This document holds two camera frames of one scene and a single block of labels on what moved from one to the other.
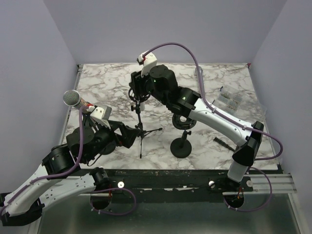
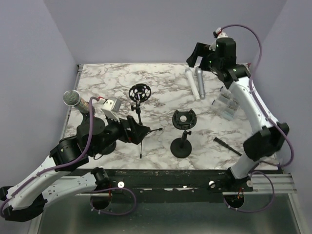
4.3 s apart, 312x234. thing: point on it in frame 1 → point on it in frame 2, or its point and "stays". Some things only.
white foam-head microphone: (142, 106) → (188, 71)
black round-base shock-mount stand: (181, 147) stays
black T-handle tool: (224, 143) stays
